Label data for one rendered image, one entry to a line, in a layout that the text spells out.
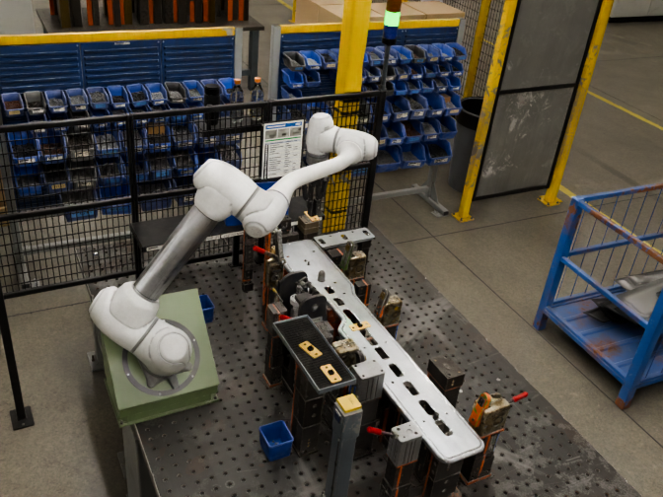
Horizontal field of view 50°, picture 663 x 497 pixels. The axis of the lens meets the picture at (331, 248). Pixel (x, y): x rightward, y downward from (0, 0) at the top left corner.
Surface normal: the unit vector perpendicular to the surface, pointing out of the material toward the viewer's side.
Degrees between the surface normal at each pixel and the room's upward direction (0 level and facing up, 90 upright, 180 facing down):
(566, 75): 91
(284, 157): 90
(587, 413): 0
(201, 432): 0
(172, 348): 49
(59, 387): 0
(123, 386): 44
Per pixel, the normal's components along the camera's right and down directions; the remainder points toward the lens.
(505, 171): 0.49, 0.50
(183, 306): 0.38, -0.25
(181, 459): 0.09, -0.84
